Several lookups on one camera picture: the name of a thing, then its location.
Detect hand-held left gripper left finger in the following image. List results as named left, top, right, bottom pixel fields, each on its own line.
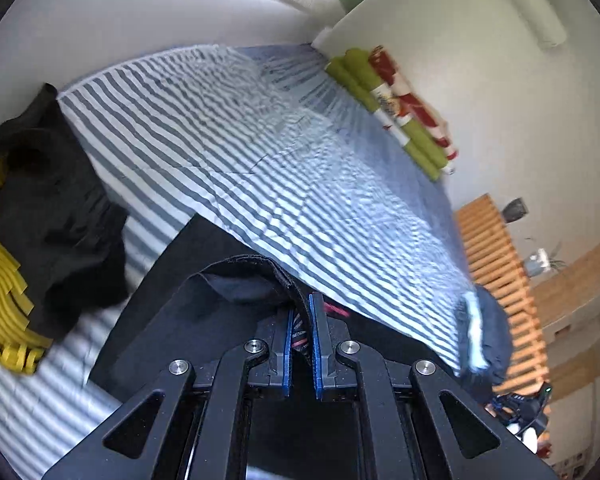
left=42, top=307, right=296, bottom=480

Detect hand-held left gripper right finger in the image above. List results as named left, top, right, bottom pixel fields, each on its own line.
left=309, top=292, right=558, bottom=480

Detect black pants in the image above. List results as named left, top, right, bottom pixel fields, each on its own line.
left=87, top=212, right=463, bottom=406

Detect dark blue folded cloth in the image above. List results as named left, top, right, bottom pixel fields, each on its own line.
left=460, top=285, right=512, bottom=386

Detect wooden shelf unit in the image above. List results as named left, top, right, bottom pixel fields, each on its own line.
left=530, top=240, right=600, bottom=401

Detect small potted plant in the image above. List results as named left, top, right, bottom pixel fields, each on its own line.
left=527, top=241, right=565, bottom=277

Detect striped bed sheet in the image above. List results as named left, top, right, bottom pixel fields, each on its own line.
left=0, top=42, right=481, bottom=480

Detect red white folded blanket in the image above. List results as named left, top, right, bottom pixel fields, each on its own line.
left=367, top=45, right=458, bottom=176

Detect black cloth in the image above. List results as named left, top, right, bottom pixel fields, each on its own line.
left=0, top=82, right=131, bottom=346

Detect green red rolled pillows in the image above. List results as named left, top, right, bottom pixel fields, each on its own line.
left=326, top=48, right=443, bottom=182

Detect yellow laundry basket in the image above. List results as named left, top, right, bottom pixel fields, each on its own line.
left=0, top=152, right=53, bottom=376

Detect wooden slatted bed rail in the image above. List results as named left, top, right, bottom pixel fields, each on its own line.
left=455, top=194, right=551, bottom=401

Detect dark wall fixture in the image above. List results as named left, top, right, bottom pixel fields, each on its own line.
left=502, top=199, right=529, bottom=223

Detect white wall duct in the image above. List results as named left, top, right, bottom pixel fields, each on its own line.
left=495, top=0, right=567, bottom=51

